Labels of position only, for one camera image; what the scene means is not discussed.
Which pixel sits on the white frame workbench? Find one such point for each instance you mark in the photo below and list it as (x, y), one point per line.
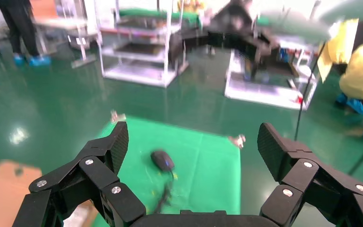
(59, 22)

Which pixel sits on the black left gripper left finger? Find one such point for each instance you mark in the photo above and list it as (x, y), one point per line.
(97, 169)

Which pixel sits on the yellow hanging cloth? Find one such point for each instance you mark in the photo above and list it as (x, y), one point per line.
(338, 44)

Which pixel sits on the white shelving rack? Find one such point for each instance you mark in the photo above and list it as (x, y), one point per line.
(144, 75)

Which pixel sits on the white low equipment cart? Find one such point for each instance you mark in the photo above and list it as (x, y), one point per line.
(263, 94)

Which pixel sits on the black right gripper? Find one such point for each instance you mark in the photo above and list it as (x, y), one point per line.
(234, 22)

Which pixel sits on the brown cardboard box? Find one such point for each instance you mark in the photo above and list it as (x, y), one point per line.
(3, 194)

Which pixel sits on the metal binder clip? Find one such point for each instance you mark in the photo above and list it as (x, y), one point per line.
(238, 141)

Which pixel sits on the person in black trousers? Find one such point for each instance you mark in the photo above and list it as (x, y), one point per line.
(18, 25)

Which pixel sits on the green table mat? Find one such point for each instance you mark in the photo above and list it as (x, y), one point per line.
(200, 175)

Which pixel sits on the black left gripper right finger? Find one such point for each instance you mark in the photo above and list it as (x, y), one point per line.
(297, 175)

